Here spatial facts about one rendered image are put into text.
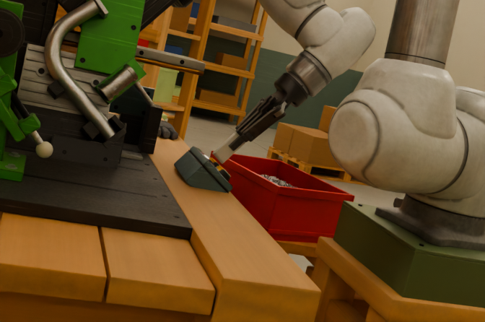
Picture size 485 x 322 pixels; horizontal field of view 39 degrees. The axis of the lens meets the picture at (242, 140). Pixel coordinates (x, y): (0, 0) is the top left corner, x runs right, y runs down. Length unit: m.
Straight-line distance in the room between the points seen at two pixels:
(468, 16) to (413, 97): 8.69
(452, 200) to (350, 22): 0.45
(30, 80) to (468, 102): 0.83
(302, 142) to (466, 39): 3.10
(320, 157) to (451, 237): 6.30
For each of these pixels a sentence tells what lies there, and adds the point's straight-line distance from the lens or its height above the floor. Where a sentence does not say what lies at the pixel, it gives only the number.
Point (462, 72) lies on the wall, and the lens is 9.56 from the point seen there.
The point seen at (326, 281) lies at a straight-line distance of 1.40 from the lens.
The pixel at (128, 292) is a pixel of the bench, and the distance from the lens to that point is 0.88.
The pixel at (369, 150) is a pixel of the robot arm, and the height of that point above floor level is 1.08.
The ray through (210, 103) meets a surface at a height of 0.26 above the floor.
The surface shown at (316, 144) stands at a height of 0.37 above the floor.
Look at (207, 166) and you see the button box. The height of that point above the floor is 0.95.
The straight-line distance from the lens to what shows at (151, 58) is 1.57.
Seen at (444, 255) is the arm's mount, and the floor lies 0.93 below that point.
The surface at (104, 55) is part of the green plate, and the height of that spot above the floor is 1.10.
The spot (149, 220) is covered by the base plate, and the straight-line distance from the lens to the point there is 1.06.
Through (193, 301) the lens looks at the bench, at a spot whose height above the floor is 0.86.
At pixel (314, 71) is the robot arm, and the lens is 1.47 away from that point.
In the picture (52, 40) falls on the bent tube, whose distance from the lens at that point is 1.39.
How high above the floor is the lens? 1.18
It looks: 7 degrees down
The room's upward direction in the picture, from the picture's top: 14 degrees clockwise
